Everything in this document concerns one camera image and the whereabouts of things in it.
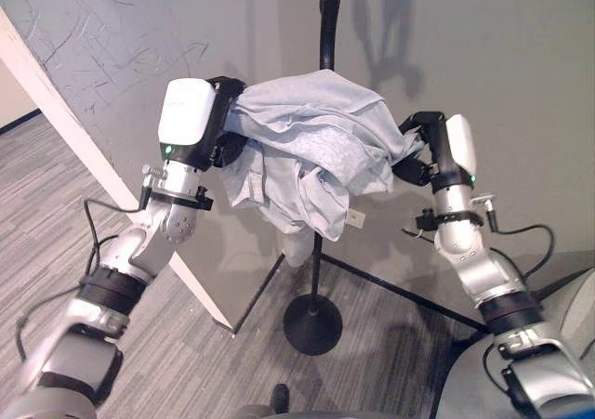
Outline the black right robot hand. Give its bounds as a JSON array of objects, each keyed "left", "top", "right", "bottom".
[{"left": 391, "top": 110, "right": 479, "bottom": 191}]

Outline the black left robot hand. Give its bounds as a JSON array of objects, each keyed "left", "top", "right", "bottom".
[{"left": 157, "top": 75, "right": 248, "bottom": 173}]

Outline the light blue garment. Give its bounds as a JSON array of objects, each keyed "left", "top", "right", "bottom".
[{"left": 218, "top": 68, "right": 427, "bottom": 244}]

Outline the black clothes rack stand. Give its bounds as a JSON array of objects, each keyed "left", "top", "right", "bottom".
[{"left": 282, "top": 0, "right": 346, "bottom": 357}]

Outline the white door frame post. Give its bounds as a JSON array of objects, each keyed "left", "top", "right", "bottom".
[{"left": 0, "top": 7, "right": 235, "bottom": 333}]

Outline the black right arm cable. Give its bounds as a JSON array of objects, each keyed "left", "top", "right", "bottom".
[{"left": 483, "top": 199, "right": 557, "bottom": 295}]

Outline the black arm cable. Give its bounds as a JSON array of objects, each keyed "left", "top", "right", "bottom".
[
  {"left": 483, "top": 199, "right": 557, "bottom": 295},
  {"left": 82, "top": 197, "right": 143, "bottom": 277}
]

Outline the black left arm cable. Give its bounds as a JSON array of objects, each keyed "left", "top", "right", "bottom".
[{"left": 82, "top": 197, "right": 143, "bottom": 277}]

